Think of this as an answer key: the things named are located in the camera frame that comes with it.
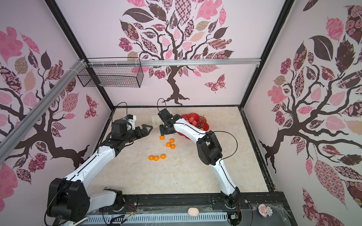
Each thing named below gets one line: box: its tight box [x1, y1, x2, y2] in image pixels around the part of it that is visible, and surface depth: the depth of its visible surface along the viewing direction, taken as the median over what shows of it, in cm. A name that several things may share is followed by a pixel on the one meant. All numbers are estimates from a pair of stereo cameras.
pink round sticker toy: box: [257, 203, 273, 218], surface depth 71 cm
